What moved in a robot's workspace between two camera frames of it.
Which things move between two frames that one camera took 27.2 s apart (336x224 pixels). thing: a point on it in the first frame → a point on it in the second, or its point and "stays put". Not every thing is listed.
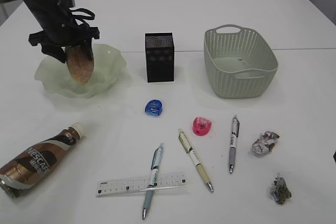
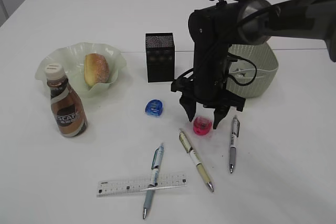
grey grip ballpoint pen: (235, 131) stays put
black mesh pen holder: (159, 50) stays put
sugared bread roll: (81, 66) → (96, 69)
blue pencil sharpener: (154, 107) stays put
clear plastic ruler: (121, 186) stays put
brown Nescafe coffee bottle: (23, 170) → (70, 116)
